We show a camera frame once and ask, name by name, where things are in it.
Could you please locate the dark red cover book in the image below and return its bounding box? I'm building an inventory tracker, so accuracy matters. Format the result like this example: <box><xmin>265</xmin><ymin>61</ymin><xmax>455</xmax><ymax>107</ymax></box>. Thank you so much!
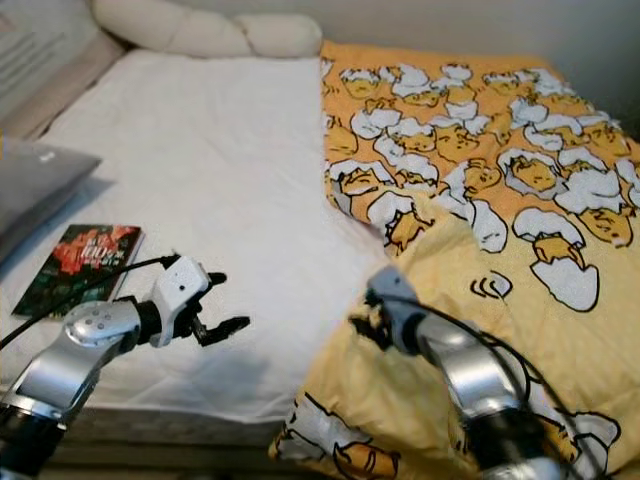
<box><xmin>38</xmin><ymin>224</ymin><xmax>143</xmax><ymax>319</ymax></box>

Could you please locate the grey plush pillow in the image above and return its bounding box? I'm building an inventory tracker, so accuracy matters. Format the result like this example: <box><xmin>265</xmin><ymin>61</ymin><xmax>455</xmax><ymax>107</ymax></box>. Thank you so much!
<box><xmin>0</xmin><ymin>138</ymin><xmax>103</xmax><ymax>266</ymax></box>

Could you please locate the yellow cartoon egg print quilt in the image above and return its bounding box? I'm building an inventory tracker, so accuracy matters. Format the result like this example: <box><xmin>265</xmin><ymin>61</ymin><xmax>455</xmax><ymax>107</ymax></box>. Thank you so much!
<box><xmin>268</xmin><ymin>40</ymin><xmax>640</xmax><ymax>480</ymax></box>

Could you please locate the grey bed base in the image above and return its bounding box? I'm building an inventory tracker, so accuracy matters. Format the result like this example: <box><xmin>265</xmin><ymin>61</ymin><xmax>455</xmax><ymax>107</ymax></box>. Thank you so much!
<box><xmin>0</xmin><ymin>390</ymin><xmax>291</xmax><ymax>471</ymax></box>

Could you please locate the white quilted mattress pad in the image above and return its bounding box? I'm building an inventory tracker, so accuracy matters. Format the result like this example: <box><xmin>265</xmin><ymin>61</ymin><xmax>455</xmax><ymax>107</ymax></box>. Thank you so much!
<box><xmin>0</xmin><ymin>50</ymin><xmax>381</xmax><ymax>426</ymax></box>

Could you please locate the cream long bolster pillow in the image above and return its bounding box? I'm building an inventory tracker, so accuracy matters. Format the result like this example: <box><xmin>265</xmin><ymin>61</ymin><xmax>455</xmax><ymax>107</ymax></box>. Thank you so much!
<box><xmin>90</xmin><ymin>0</ymin><xmax>323</xmax><ymax>59</ymax></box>

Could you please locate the beige lettered headboard cushion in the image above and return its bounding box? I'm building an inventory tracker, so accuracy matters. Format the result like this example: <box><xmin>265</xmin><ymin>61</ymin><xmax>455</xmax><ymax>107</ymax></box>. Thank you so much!
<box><xmin>0</xmin><ymin>0</ymin><xmax>126</xmax><ymax>136</ymax></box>

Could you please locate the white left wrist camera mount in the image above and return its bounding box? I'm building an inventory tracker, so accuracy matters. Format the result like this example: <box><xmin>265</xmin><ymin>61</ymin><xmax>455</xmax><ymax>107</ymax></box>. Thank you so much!
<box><xmin>155</xmin><ymin>255</ymin><xmax>213</xmax><ymax>323</ymax></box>

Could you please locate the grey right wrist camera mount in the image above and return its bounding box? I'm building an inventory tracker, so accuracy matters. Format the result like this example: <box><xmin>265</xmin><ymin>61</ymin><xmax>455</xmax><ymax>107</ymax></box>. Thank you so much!
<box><xmin>365</xmin><ymin>265</ymin><xmax>423</xmax><ymax>336</ymax></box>

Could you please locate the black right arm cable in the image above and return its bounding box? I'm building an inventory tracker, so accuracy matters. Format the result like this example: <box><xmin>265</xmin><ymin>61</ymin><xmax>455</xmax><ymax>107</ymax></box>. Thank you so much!
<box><xmin>385</xmin><ymin>295</ymin><xmax>586</xmax><ymax>480</ymax></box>

